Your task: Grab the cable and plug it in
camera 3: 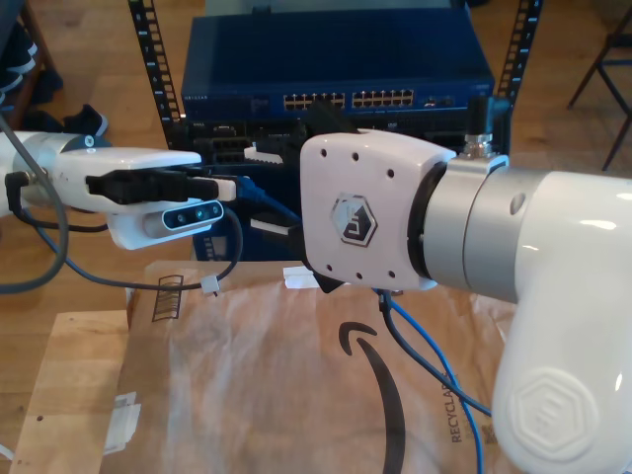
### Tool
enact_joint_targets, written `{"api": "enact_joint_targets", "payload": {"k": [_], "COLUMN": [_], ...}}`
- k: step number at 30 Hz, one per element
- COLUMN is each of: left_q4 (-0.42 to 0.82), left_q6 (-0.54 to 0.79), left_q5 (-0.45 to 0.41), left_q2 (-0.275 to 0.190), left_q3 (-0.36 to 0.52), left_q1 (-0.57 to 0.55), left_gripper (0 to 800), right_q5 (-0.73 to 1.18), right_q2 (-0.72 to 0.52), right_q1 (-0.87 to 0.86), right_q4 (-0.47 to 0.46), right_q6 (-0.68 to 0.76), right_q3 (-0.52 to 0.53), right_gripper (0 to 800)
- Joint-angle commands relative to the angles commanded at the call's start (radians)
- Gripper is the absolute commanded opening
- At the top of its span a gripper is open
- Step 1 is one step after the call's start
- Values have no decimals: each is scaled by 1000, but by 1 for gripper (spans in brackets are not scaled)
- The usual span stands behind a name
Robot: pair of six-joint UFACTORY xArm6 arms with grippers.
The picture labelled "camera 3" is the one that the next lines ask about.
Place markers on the black rack server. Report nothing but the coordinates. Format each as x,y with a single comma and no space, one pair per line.
227,131

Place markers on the dark sneaker white sole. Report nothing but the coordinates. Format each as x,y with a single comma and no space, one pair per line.
42,121
17,49
7,81
84,121

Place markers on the black shoe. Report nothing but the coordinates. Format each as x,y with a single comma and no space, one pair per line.
49,84

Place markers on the brown packing paper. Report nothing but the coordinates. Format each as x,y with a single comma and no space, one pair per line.
247,370

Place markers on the grey flat panel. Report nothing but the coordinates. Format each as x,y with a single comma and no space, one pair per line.
345,6

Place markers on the dark metal chair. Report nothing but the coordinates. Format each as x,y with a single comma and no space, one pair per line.
623,39

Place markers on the black server rack frame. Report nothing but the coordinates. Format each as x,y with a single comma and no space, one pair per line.
168,106

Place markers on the blue network switch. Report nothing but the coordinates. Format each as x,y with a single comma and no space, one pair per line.
336,54

